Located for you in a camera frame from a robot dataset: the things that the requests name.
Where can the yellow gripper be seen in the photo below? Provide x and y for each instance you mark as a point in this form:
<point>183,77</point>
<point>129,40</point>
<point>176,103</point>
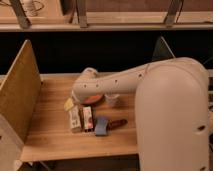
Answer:
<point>68,104</point>

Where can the small white bottle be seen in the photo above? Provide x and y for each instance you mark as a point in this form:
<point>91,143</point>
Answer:
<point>75,121</point>

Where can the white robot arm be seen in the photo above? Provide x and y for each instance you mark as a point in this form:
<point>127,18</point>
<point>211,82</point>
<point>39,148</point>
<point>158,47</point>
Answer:
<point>171,110</point>

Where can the orange ceramic bowl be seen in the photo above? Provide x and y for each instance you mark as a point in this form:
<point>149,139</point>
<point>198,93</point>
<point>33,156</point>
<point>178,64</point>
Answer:
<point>93,99</point>

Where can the white red box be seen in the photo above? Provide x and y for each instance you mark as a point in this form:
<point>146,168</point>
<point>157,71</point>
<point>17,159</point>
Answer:
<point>88,118</point>

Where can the blue sponge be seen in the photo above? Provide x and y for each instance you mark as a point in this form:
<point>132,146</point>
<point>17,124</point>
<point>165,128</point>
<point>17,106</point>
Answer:
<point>101,126</point>

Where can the clear plastic cup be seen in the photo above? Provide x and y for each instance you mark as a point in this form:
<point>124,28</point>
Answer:
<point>111,99</point>

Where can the dark red oval object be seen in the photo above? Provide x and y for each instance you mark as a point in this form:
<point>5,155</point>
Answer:
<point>116,124</point>

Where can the left wooden side panel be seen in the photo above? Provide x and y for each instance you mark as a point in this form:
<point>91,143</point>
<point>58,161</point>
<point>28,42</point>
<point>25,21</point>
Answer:
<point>19,92</point>

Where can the white container on shelf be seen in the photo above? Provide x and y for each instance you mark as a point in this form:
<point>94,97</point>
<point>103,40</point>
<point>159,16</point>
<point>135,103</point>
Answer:
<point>30,7</point>

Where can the right dark side panel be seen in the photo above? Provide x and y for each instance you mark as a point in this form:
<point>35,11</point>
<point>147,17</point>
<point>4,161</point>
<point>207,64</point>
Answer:
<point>162,51</point>

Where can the wooden shelf frame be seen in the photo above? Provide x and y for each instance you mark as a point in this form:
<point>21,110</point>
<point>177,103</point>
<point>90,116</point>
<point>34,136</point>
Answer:
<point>107,15</point>

